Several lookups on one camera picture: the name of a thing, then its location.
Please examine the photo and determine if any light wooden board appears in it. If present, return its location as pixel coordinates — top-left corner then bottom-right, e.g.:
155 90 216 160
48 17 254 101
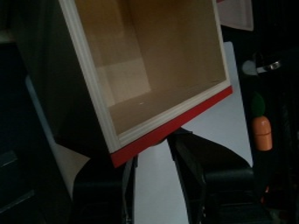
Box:
216 0 255 32

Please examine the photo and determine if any red-fronted wooden drawer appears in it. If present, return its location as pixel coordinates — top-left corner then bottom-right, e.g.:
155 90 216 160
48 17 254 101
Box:
13 0 235 169

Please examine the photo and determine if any metal measuring cup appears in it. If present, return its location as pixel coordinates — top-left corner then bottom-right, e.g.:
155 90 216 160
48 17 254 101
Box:
240 52 283 77

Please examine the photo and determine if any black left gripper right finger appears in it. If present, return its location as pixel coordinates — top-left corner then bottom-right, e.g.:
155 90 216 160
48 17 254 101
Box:
166 127 275 224

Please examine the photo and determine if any white cutting board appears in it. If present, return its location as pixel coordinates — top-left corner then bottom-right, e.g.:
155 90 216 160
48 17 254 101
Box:
24 40 255 224

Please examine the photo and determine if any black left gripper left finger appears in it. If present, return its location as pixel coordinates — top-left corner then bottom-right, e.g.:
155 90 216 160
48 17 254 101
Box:
69 153 139 224

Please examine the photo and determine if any toy carrot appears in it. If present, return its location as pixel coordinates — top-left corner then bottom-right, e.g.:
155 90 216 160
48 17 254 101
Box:
250 92 275 152

